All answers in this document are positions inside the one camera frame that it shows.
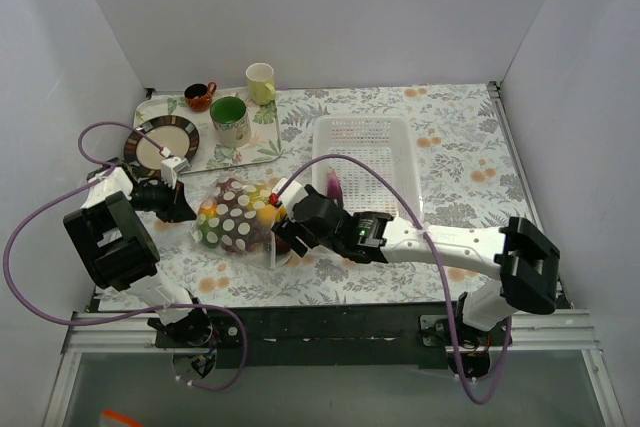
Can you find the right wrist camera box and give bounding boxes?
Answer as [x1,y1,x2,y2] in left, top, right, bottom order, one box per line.
[272,178,308,213]

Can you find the brown small teacup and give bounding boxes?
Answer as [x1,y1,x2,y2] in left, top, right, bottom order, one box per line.
[183,82,217,112]

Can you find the purple fake eggplant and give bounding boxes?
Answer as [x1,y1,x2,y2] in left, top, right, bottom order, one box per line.
[326,169,344,208]

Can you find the floral tablecloth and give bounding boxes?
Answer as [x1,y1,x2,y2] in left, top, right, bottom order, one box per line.
[142,84,531,307]

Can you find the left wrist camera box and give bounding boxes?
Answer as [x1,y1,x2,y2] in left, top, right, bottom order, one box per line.
[160,156,190,189]

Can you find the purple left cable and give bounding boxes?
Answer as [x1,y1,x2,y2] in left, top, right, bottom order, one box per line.
[2,120,249,391]

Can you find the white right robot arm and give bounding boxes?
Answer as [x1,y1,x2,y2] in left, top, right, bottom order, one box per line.
[269,183,560,345]

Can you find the orange green fake mango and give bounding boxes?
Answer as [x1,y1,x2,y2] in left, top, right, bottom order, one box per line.
[193,199,222,249]

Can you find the pale yellow mug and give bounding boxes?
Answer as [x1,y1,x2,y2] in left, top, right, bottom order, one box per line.
[245,63,276,106]

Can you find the green inside floral mug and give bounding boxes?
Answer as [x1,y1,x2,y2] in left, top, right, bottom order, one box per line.
[210,96,251,148]

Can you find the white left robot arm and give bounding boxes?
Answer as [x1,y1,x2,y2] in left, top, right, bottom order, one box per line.
[63,166,213,347]

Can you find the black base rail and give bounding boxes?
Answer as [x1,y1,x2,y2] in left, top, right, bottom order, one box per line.
[149,304,514,383]

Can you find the floral serving tray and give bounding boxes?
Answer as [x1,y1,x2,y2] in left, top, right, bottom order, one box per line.
[133,88,285,176]

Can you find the black rimmed ceramic plate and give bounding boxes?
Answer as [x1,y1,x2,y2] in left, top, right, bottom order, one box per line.
[123,115,200,178]

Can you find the polka dot zip top bag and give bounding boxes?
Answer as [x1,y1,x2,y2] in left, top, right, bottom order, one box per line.
[191,175,292,268]

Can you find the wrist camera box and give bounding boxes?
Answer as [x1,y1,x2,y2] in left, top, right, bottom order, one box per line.
[160,156,190,189]
[272,178,308,213]

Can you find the white perforated plastic basket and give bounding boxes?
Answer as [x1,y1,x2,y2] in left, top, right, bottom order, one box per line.
[310,114,426,228]

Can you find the orange fake fruit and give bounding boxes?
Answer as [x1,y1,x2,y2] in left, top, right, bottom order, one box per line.
[256,205,282,228]

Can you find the orange tipped object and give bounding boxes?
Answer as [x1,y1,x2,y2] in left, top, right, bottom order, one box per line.
[98,410,133,427]

